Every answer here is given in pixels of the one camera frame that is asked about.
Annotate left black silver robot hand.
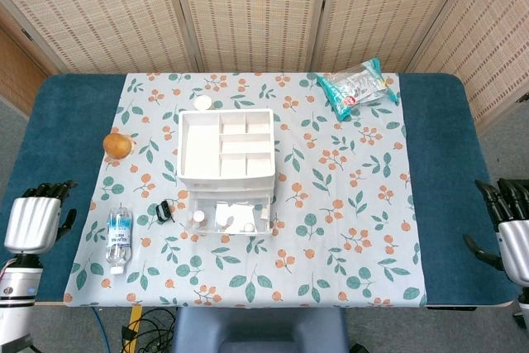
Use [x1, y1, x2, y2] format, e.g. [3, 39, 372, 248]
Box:
[3, 180, 79, 255]

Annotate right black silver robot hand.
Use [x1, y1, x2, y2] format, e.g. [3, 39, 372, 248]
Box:
[463, 178, 529, 288]

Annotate amber jelly cup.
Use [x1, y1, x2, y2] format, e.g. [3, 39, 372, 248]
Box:
[102, 132, 136, 160]

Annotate small black clip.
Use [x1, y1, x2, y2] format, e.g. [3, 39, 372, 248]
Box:
[155, 200, 175, 224]

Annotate clear plastic drawer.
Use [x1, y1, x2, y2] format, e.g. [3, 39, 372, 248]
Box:
[179, 176, 275, 186]
[184, 189, 274, 237]
[183, 183, 275, 193]

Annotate white drawer organizer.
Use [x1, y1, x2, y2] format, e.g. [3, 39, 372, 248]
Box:
[176, 107, 276, 195]

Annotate clear water bottle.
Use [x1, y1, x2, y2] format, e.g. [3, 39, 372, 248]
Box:
[104, 206, 134, 275]

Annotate teal table cover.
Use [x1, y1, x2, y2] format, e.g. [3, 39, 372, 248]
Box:
[0, 73, 522, 308]

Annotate brown wooden door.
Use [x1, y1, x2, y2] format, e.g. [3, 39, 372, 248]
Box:
[0, 26, 49, 117]

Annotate floral print tablecloth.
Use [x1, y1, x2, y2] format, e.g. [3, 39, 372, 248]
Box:
[62, 72, 429, 308]

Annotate teal snack bag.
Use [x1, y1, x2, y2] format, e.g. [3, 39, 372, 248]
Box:
[316, 57, 401, 123]

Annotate blue padded seat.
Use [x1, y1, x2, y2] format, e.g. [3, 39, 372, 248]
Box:
[170, 307, 350, 353]

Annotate bamboo folding screen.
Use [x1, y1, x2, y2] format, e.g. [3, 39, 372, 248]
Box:
[0, 0, 529, 135]

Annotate blue floor cable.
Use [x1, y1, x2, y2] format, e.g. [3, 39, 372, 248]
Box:
[93, 305, 112, 353]

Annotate black floor cables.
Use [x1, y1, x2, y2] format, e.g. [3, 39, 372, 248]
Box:
[121, 307, 179, 353]

